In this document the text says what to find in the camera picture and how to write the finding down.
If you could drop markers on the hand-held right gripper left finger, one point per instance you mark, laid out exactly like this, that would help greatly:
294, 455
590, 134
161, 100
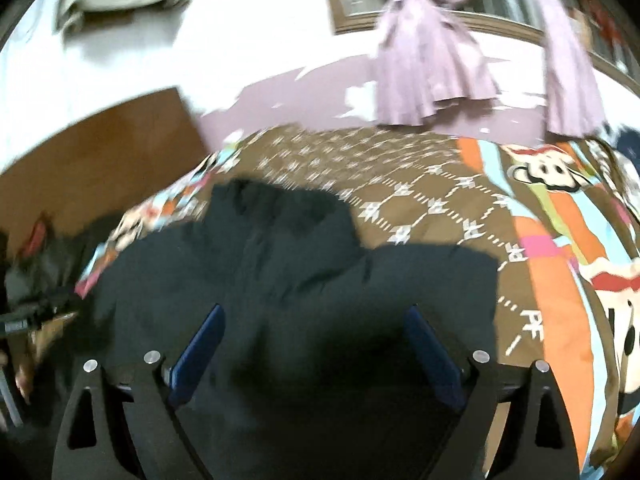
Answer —
197, 355

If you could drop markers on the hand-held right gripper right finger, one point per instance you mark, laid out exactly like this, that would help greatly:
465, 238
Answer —
432, 355

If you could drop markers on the black padded jacket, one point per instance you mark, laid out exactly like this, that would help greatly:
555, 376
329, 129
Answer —
300, 285

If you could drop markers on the red cloth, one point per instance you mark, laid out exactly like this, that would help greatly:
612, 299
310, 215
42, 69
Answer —
36, 237

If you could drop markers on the brown cartoon printed blanket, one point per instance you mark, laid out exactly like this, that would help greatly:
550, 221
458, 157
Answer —
425, 200

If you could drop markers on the wooden headboard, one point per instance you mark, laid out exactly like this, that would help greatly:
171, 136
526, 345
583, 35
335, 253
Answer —
100, 160

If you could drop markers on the purple curtain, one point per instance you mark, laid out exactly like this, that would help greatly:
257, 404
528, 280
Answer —
425, 60
570, 85

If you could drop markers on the wooden window frame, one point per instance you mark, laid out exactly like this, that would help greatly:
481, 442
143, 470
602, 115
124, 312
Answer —
350, 22

